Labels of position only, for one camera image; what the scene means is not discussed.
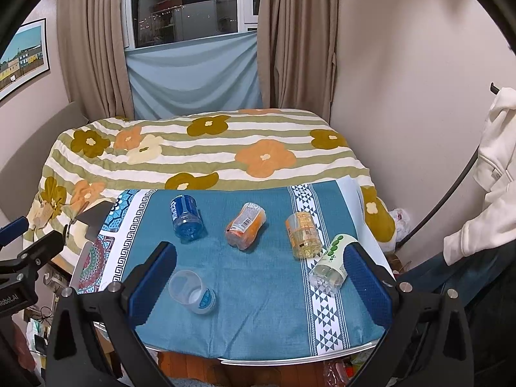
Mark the light blue cloth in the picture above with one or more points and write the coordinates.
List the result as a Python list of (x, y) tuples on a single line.
[(193, 76)]

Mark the beige curtain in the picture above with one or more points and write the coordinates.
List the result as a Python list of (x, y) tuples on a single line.
[(94, 40), (300, 40)]

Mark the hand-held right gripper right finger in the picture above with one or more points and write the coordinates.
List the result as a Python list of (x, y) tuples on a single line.
[(369, 286)]

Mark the dark blue pants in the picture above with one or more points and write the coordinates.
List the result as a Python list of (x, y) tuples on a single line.
[(443, 274)]

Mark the green print clear cup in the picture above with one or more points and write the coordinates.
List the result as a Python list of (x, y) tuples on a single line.
[(328, 268)]

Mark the pink plastic packaging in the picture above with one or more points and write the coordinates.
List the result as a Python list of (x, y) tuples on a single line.
[(336, 375)]

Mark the grey metal stand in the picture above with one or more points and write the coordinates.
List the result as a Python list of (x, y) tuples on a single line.
[(96, 215)]

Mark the clear cup with blue label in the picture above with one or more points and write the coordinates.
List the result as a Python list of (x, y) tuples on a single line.
[(193, 292)]

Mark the blue plastic bottle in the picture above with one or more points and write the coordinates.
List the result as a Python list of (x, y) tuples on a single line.
[(186, 217)]

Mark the orange plastic bottle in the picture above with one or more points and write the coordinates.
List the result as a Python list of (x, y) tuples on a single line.
[(246, 227)]

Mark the black curved tube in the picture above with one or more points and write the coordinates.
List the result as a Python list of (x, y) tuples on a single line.
[(455, 185)]

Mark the white table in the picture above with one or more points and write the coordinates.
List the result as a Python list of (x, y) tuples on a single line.
[(262, 362)]

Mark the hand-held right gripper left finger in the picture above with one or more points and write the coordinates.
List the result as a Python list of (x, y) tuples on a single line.
[(153, 286)]

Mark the white hoodie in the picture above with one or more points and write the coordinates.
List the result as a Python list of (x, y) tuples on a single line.
[(494, 177)]

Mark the yellow labelled clear cup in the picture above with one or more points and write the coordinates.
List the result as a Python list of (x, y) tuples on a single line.
[(303, 236)]

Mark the window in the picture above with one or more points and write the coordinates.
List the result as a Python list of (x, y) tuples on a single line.
[(185, 4)]

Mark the wall poster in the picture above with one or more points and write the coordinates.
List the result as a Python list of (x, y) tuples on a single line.
[(24, 60)]

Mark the blue patterned tablecloth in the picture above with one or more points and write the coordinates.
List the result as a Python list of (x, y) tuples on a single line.
[(258, 290)]

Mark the white plastic bag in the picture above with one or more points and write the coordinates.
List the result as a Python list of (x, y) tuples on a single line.
[(400, 223)]

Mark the floral striped blanket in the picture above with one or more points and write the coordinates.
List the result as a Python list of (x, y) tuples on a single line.
[(225, 157)]

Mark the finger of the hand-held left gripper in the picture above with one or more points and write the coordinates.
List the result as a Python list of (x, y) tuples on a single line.
[(42, 248), (14, 232)]

